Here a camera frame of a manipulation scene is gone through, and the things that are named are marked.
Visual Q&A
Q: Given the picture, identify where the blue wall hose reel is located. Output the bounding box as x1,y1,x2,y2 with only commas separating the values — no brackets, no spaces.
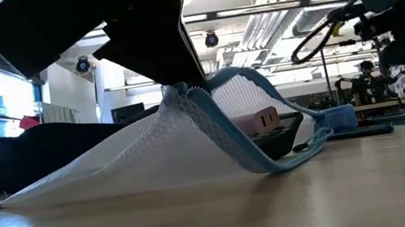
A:
73,54,94,75

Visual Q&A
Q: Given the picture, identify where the small dark background monitor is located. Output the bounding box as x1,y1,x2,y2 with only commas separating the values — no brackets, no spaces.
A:
109,102,148,125

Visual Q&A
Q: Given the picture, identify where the background wooden table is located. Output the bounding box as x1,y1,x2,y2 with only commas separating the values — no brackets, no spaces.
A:
353,97,405,114

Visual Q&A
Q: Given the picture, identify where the black background gantry frame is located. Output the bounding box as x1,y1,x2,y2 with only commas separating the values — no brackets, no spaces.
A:
317,33,391,111

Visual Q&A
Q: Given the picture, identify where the dark navy backpack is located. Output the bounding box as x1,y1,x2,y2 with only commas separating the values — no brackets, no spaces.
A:
0,103,171,197

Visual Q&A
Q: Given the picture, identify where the clear mesh pouch blue zipper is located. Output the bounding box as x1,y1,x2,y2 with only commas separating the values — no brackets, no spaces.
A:
0,51,339,220

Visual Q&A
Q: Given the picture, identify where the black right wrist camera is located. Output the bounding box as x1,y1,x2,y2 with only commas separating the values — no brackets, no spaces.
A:
350,5,405,43

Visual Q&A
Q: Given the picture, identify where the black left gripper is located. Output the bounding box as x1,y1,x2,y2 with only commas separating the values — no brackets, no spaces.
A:
0,0,209,120

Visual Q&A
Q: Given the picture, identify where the black calculator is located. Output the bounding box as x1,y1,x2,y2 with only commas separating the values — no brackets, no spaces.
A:
247,111,311,164

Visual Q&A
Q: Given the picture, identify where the blue first aid kit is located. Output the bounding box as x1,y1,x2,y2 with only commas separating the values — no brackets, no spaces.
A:
322,102,360,136

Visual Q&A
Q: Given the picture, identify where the red chairs stack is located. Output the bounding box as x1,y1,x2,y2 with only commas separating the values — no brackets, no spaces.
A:
16,111,44,133

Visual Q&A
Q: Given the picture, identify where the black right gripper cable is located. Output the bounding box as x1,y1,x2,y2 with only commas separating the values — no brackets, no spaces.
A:
284,7,345,67

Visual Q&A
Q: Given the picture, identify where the person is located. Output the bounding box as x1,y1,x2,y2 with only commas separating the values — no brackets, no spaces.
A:
345,57,391,108

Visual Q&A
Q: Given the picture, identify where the long ceiling light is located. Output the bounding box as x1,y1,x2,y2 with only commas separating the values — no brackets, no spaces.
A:
181,0,341,27

